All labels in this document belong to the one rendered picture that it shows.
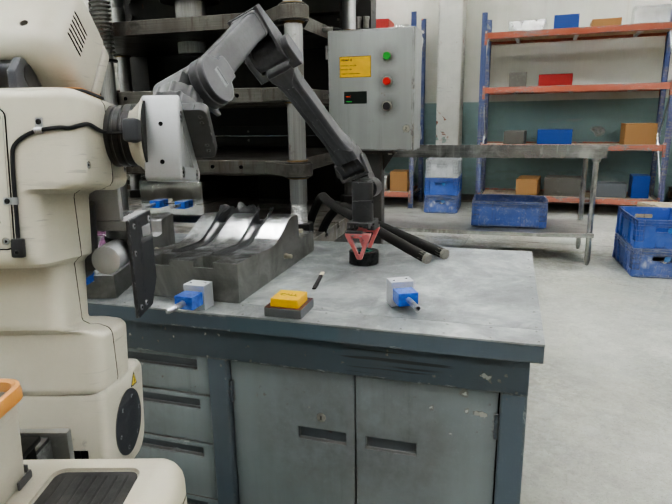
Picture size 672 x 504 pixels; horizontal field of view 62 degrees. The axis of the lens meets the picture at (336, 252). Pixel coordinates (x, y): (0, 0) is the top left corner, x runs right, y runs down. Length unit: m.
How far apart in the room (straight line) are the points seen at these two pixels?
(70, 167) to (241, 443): 0.83
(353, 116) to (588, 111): 5.93
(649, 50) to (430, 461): 6.93
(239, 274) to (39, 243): 0.54
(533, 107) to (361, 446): 6.73
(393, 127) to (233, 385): 1.05
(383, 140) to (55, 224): 1.34
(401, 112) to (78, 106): 1.34
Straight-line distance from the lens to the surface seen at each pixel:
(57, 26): 0.86
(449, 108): 7.50
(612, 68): 7.76
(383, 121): 1.97
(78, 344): 0.89
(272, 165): 2.00
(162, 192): 2.25
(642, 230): 4.57
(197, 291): 1.22
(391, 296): 1.19
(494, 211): 4.85
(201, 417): 1.41
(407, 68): 1.95
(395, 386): 1.19
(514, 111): 7.72
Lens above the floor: 1.20
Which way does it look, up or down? 14 degrees down
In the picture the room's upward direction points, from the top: 1 degrees counter-clockwise
